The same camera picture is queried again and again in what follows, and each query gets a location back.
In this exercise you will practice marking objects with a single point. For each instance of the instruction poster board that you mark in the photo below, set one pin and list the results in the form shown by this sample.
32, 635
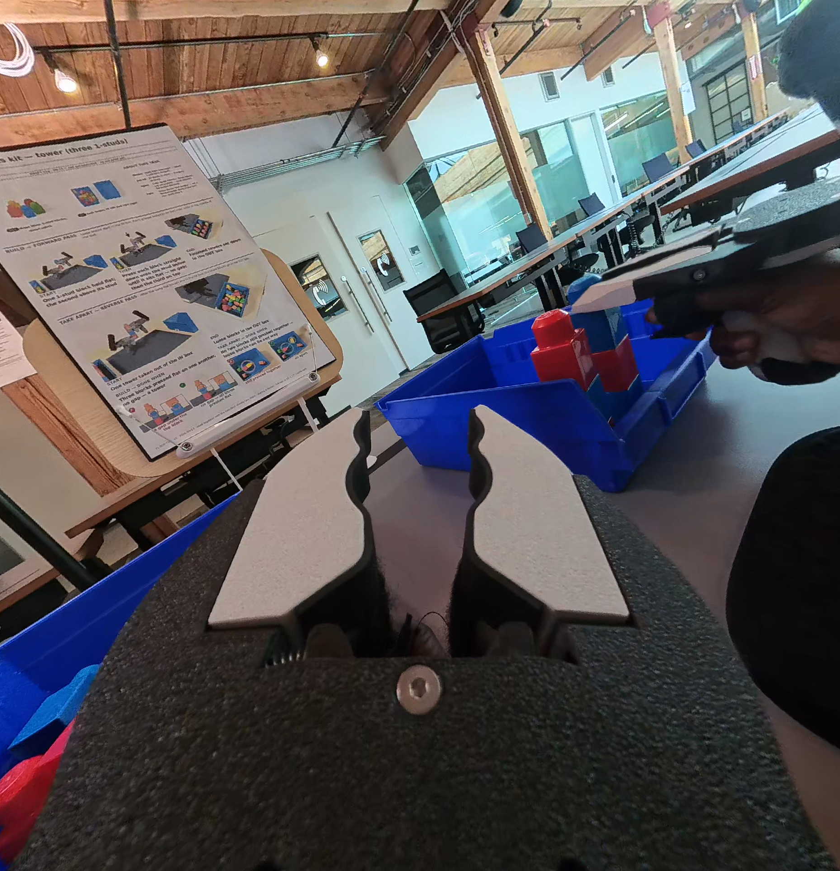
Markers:
154, 272

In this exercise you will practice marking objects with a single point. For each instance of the black disc stand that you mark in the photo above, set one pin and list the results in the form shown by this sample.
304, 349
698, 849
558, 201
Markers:
39, 534

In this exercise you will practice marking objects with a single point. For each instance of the black ceiling track rail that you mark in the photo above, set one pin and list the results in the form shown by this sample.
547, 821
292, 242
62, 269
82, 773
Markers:
117, 68

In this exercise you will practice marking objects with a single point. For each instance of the black office chair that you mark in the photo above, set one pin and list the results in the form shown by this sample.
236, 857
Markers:
532, 238
440, 306

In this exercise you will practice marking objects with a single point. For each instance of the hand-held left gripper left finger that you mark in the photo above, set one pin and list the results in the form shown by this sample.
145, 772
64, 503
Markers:
291, 544

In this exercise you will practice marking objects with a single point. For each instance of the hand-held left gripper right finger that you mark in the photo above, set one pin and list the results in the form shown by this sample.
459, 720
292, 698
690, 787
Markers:
549, 544

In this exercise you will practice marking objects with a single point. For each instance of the white door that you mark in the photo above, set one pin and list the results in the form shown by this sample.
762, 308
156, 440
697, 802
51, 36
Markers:
365, 218
311, 231

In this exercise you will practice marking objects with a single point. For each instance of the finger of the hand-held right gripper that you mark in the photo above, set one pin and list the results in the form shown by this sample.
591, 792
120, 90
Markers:
607, 296
672, 257

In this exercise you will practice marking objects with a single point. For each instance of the red mega block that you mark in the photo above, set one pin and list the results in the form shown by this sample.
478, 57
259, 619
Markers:
617, 367
559, 354

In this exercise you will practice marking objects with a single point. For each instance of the white paper notice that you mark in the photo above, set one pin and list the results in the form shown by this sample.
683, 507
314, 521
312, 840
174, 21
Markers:
5, 340

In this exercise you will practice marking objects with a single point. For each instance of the blue mega block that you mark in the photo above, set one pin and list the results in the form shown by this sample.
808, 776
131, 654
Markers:
617, 405
607, 330

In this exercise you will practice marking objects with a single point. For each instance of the blue plastic bin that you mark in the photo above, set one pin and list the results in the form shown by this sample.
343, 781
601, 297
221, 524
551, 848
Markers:
515, 422
86, 612

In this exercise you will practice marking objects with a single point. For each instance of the black cushion pad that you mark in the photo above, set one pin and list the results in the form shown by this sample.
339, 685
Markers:
801, 578

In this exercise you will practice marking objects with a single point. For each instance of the grey office desk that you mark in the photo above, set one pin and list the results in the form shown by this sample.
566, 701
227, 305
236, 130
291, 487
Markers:
767, 160
495, 289
120, 507

